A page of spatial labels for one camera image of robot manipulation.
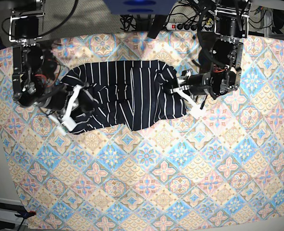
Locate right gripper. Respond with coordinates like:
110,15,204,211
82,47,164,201
40,85,94,135

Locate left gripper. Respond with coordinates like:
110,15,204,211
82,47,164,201
169,69,212,118

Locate navy white striped T-shirt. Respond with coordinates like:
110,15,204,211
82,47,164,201
61,60,186,135

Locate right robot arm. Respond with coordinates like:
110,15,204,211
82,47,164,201
7,0,95,133

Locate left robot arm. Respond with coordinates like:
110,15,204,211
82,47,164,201
170,0,252,119

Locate white power strip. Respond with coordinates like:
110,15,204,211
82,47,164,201
166,21,212,32

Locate patterned tile tablecloth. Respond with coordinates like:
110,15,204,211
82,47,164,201
0,36,284,231

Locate blue orange clamp lower left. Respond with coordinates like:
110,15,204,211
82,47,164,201
15,210,36,219

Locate white box lower left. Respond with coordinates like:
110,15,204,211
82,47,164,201
0,198,25,224

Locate black mount post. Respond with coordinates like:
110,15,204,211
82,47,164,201
147,14,168,39

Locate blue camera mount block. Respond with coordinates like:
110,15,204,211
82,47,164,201
104,0,176,15

